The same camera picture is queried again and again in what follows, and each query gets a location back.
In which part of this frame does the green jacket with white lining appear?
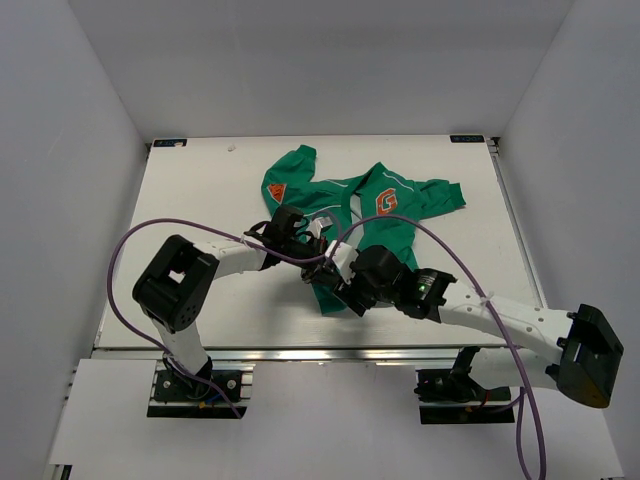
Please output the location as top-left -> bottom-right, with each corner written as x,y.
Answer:
261,144 -> 467,316

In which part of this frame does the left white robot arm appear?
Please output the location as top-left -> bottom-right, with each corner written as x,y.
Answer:
132,205 -> 338,399

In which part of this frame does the aluminium table front rail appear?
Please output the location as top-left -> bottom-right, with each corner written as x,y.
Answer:
94,344 -> 516,363

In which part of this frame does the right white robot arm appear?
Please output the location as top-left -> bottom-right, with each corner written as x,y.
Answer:
335,245 -> 624,409

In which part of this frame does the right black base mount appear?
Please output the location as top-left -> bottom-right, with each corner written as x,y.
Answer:
414,347 -> 517,425

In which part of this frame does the right blue table label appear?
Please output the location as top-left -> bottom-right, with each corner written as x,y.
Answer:
449,134 -> 485,144

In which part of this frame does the blue table label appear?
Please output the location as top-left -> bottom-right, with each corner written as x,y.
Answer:
152,138 -> 187,148
449,134 -> 485,144

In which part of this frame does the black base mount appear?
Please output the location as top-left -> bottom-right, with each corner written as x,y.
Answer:
147,361 -> 254,420
414,347 -> 517,425

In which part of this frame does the left blue table label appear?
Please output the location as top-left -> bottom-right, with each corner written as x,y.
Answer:
152,138 -> 187,148

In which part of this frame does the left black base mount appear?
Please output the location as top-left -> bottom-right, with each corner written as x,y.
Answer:
147,361 -> 254,420

